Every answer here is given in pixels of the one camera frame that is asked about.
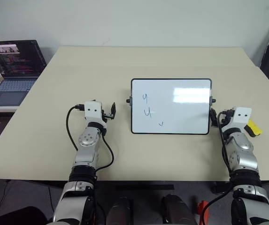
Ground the yellow and black eraser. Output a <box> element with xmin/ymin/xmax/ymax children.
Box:
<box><xmin>246</xmin><ymin>119</ymin><xmax>263</xmax><ymax>137</ymax></box>

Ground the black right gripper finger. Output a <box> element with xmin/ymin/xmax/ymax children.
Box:
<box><xmin>209</xmin><ymin>108</ymin><xmax>219</xmax><ymax>128</ymax></box>

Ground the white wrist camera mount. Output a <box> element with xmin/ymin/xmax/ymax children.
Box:
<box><xmin>84</xmin><ymin>100</ymin><xmax>103</xmax><ymax>123</ymax></box>
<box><xmin>221</xmin><ymin>106</ymin><xmax>253</xmax><ymax>131</ymax></box>

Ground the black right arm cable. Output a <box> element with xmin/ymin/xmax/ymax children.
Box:
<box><xmin>202</xmin><ymin>111</ymin><xmax>237</xmax><ymax>225</ymax></box>

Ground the open grey laptop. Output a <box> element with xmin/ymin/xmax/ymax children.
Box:
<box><xmin>0</xmin><ymin>39</ymin><xmax>48</xmax><ymax>107</ymax></box>

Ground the black rounded object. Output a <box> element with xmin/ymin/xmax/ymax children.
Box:
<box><xmin>0</xmin><ymin>206</ymin><xmax>47</xmax><ymax>225</ymax></box>

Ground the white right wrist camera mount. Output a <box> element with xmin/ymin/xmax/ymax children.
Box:
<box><xmin>221</xmin><ymin>106</ymin><xmax>253</xmax><ymax>131</ymax></box>

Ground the black table crossbar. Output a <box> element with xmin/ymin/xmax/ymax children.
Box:
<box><xmin>115</xmin><ymin>185</ymin><xmax>175</xmax><ymax>191</ymax></box>

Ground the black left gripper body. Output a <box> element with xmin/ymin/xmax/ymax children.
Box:
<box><xmin>100</xmin><ymin>109</ymin><xmax>114</xmax><ymax>123</ymax></box>

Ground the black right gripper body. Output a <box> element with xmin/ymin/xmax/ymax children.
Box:
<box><xmin>218</xmin><ymin>108</ymin><xmax>235</xmax><ymax>125</ymax></box>

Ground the dark rounded robot leg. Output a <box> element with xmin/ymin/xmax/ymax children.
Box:
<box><xmin>106</xmin><ymin>196</ymin><xmax>135</xmax><ymax>225</ymax></box>
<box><xmin>161</xmin><ymin>194</ymin><xmax>194</xmax><ymax>225</ymax></box>

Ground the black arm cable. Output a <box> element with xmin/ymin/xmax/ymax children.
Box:
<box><xmin>202</xmin><ymin>111</ymin><xmax>237</xmax><ymax>225</ymax></box>
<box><xmin>66</xmin><ymin>103</ymin><xmax>115</xmax><ymax>170</ymax></box>

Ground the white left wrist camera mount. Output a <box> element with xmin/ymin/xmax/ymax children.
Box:
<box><xmin>84</xmin><ymin>100</ymin><xmax>103</xmax><ymax>123</ymax></box>

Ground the black-framed small whiteboard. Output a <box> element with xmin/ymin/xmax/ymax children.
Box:
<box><xmin>126</xmin><ymin>78</ymin><xmax>217</xmax><ymax>135</ymax></box>

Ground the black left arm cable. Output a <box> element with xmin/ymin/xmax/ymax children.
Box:
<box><xmin>66</xmin><ymin>103</ymin><xmax>115</xmax><ymax>170</ymax></box>

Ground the black table foot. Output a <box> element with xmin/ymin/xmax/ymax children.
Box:
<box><xmin>212</xmin><ymin>181</ymin><xmax>231</xmax><ymax>195</ymax></box>

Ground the orange plastic part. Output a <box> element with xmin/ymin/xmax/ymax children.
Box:
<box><xmin>196</xmin><ymin>200</ymin><xmax>211</xmax><ymax>223</ymax></box>

